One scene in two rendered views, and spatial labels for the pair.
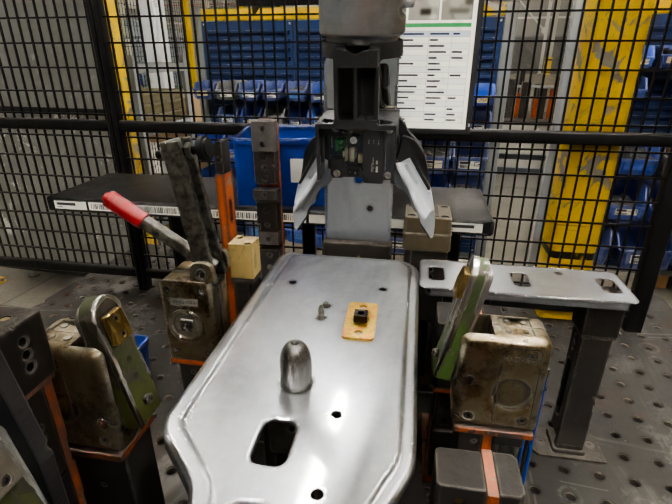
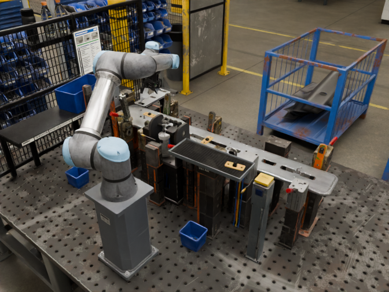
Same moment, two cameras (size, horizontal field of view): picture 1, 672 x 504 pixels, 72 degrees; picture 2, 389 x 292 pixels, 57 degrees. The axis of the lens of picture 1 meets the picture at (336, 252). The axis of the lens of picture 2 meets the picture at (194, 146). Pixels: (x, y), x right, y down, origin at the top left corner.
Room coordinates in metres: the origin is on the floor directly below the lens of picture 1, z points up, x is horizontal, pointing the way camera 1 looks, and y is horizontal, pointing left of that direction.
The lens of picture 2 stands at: (-0.62, 1.69, 2.07)
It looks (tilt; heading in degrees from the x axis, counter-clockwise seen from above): 33 degrees down; 295
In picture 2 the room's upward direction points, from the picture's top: straight up
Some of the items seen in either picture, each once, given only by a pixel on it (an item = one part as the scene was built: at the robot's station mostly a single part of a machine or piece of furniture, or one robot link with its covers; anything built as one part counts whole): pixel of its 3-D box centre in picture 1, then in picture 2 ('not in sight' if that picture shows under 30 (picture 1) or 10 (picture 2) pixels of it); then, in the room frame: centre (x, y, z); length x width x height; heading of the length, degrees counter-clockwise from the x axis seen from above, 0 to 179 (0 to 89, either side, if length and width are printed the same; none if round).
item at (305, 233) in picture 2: not in sight; (312, 204); (-0.58, 0.20, 0.84); 0.18 x 0.06 x 0.29; 80
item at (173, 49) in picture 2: not in sight; (179, 53); (1.76, -2.93, 0.36); 0.50 x 0.50 x 0.73
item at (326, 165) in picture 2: not in sight; (317, 176); (-0.57, 0.01, 0.88); 0.15 x 0.11 x 0.36; 80
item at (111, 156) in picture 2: not in sight; (113, 156); (0.16, 0.77, 1.27); 0.13 x 0.12 x 0.14; 11
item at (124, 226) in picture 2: not in sight; (124, 225); (0.16, 0.76, 0.90); 0.21 x 0.21 x 0.40; 76
